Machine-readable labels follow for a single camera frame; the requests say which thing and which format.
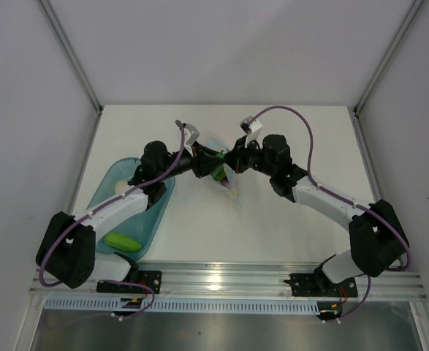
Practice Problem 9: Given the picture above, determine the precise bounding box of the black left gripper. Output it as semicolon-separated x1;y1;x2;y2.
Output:
158;141;225;181

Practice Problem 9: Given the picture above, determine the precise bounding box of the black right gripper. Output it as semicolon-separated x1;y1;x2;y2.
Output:
221;135;276;177

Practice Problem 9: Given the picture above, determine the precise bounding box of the clear zip top bag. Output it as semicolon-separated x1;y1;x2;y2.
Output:
201;132;242;208

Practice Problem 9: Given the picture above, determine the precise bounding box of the green cucumber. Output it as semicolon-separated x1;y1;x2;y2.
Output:
104;232;142;252

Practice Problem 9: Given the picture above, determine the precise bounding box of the green bell pepper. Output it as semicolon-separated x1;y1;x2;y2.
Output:
215;151;225;161

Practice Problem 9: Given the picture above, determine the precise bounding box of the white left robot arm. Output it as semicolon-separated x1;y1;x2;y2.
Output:
36;141;224;293

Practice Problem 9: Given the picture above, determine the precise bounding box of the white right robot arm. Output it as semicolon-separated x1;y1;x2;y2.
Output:
224;135;409;295

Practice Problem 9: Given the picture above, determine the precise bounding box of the white garlic bulb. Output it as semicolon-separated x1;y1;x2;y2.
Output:
114;180;130;195

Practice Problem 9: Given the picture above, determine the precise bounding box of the teal plastic tray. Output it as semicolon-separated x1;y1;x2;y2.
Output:
88;157;175;261

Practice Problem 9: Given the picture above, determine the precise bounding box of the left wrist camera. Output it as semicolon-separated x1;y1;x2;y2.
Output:
183;124;200;148

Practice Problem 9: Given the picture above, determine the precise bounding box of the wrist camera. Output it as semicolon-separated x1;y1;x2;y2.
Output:
240;116;262;144
183;124;200;148

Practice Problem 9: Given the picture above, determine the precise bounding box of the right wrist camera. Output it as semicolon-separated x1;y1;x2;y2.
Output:
240;116;262;144

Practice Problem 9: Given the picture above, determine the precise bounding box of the aluminium table edge rail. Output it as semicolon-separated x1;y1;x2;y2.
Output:
29;260;429;303

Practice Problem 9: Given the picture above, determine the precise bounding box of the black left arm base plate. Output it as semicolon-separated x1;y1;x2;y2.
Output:
96;270;162;295

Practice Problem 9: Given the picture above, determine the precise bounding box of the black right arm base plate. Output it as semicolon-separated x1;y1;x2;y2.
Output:
284;273;358;298

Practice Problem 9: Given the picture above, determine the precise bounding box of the white slotted cable duct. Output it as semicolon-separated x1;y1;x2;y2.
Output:
44;295;320;315

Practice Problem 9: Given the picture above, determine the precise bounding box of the left aluminium frame post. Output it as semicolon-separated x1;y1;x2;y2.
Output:
37;0;103;114

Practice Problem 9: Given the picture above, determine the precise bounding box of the aluminium frame post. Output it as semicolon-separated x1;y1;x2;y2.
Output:
352;0;429;114
37;0;103;114

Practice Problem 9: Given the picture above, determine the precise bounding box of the right aluminium frame post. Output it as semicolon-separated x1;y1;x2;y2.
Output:
352;0;429;114

